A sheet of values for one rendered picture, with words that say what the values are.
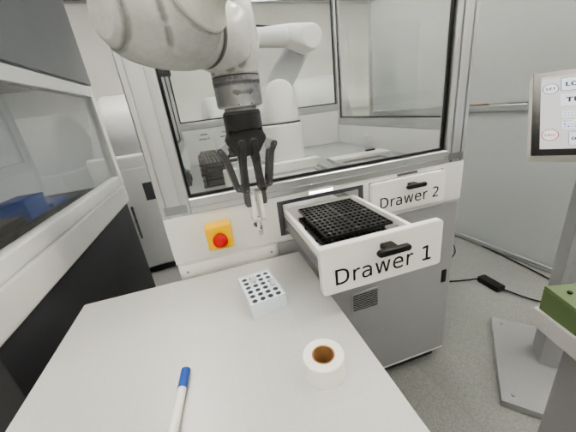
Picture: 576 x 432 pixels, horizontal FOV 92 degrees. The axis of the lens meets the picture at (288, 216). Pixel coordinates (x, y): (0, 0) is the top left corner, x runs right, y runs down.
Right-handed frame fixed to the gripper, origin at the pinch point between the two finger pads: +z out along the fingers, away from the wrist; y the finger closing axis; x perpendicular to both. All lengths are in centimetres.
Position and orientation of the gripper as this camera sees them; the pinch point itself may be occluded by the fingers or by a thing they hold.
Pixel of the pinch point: (256, 205)
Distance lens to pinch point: 63.5
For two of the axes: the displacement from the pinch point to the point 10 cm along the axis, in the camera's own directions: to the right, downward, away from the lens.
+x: -3.8, -3.0, 8.7
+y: 9.2, -2.4, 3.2
